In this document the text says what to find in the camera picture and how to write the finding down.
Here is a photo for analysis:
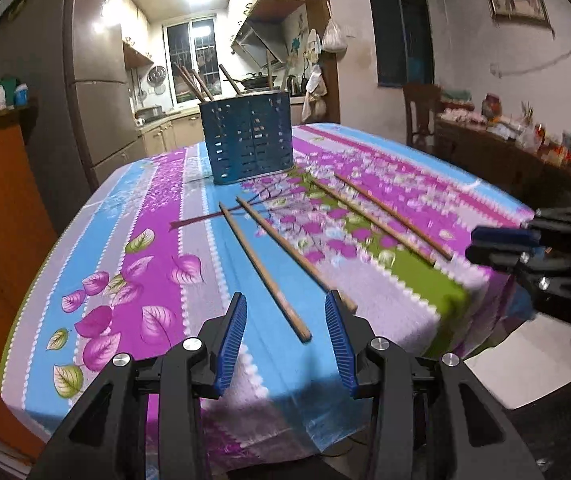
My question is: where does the kitchen window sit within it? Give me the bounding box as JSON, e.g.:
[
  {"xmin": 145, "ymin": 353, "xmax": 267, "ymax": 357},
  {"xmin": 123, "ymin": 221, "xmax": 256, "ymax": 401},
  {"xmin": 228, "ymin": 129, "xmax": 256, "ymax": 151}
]
[{"xmin": 164, "ymin": 16, "xmax": 222, "ymax": 105}]

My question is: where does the white hanging plastic bag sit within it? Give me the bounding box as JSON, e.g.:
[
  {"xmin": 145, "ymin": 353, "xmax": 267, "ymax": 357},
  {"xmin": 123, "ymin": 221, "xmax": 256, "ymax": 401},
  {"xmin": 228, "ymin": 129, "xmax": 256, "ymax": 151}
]
[{"xmin": 321, "ymin": 18, "xmax": 347, "ymax": 54}]

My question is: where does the blue perforated utensil holder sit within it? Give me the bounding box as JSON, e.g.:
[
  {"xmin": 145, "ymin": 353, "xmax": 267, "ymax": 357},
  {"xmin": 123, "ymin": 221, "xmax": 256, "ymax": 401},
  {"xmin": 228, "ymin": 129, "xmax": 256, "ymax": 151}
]
[{"xmin": 200, "ymin": 90, "xmax": 294, "ymax": 185}]

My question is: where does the black wok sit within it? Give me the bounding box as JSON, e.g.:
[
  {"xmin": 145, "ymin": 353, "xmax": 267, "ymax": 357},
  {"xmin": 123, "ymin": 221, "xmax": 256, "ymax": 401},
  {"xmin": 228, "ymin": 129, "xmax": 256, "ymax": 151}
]
[{"xmin": 239, "ymin": 73, "xmax": 275, "ymax": 92}]

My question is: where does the dark wooden dining table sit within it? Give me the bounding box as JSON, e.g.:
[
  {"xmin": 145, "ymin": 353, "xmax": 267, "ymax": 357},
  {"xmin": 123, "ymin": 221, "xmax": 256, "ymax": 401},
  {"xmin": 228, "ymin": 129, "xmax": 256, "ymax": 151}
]
[{"xmin": 434, "ymin": 118, "xmax": 571, "ymax": 209}]

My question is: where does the floral striped tablecloth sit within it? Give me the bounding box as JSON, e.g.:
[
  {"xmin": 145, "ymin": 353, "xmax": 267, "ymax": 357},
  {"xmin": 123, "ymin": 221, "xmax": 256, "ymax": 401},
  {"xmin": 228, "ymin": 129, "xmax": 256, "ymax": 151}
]
[{"xmin": 0, "ymin": 124, "xmax": 532, "ymax": 472}]

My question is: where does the steel electric kettle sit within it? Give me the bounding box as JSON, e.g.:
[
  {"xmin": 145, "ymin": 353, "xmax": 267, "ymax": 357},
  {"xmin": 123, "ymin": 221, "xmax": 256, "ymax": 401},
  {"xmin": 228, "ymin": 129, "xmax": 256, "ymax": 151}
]
[{"xmin": 285, "ymin": 75, "xmax": 301, "ymax": 96}]

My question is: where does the steel range hood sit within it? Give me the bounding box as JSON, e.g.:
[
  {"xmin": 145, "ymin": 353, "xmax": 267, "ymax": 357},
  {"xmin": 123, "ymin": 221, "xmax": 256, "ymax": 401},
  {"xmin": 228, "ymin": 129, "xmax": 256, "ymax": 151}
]
[{"xmin": 231, "ymin": 20, "xmax": 287, "ymax": 68}]

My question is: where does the wooden dining chair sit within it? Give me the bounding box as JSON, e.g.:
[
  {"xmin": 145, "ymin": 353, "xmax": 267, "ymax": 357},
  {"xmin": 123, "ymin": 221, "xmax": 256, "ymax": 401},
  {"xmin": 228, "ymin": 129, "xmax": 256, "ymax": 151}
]
[{"xmin": 403, "ymin": 82, "xmax": 442, "ymax": 153}]

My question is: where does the dark room window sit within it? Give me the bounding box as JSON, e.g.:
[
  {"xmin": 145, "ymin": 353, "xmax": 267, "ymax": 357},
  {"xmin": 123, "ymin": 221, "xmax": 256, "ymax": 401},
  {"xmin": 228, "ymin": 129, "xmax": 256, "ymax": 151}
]
[{"xmin": 370, "ymin": 0, "xmax": 434, "ymax": 88}]

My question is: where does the wooden chopstick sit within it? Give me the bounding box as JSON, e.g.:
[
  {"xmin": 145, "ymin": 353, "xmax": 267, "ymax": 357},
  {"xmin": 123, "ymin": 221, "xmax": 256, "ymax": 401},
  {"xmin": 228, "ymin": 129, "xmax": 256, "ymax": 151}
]
[
  {"xmin": 236, "ymin": 196, "xmax": 358, "ymax": 313},
  {"xmin": 179, "ymin": 66, "xmax": 205, "ymax": 103},
  {"xmin": 310, "ymin": 178, "xmax": 436, "ymax": 266},
  {"xmin": 334, "ymin": 174, "xmax": 453, "ymax": 261},
  {"xmin": 191, "ymin": 68, "xmax": 214, "ymax": 101},
  {"xmin": 218, "ymin": 64, "xmax": 243, "ymax": 96},
  {"xmin": 218, "ymin": 203, "xmax": 313, "ymax": 344},
  {"xmin": 173, "ymin": 62, "xmax": 205, "ymax": 103},
  {"xmin": 266, "ymin": 48, "xmax": 274, "ymax": 90}
]

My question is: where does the brown tall refrigerator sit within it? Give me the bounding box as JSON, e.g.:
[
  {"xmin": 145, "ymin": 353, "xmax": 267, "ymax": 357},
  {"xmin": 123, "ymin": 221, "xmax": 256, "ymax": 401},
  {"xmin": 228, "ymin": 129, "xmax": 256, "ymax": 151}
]
[{"xmin": 0, "ymin": 0, "xmax": 146, "ymax": 232}]

